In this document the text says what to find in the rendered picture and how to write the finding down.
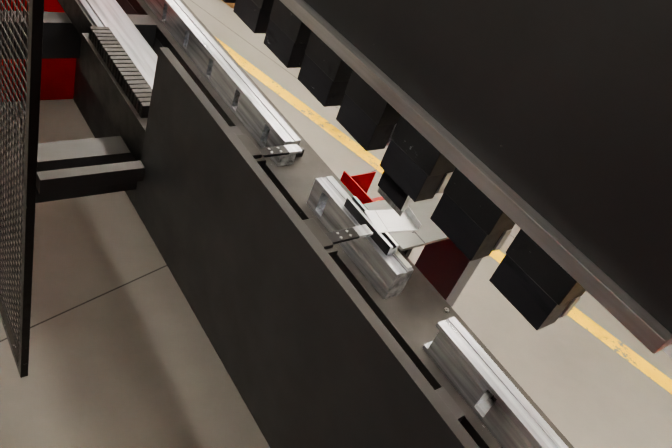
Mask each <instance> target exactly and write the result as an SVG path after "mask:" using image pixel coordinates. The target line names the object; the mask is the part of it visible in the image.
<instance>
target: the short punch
mask: <svg viewBox="0 0 672 448"><path fill-rule="evenodd" d="M378 187H379V188H378V191H377V192H378V193H379V194H380V195H381V196H382V197H383V198H384V200H385V201H386V202H387V203H388V204H389V205H390V206H391V207H392V208H393V209H394V210H395V212H396V213H397V214H398V215H399V216H400V217H401V215H402V213H403V211H404V210H406V209H407V207H408V205H409V203H410V201H411V198H410V197H409V196H408V195H407V194H406V193H405V192H404V190H403V189H402V188H401V187H400V186H399V185H398V184H397V183H396V182H395V181H394V180H393V179H392V178H391V177H390V176H389V175H388V174H387V173H386V172H385V170H384V172H383V174H382V176H381V178H380V181H379V183H378Z"/></svg>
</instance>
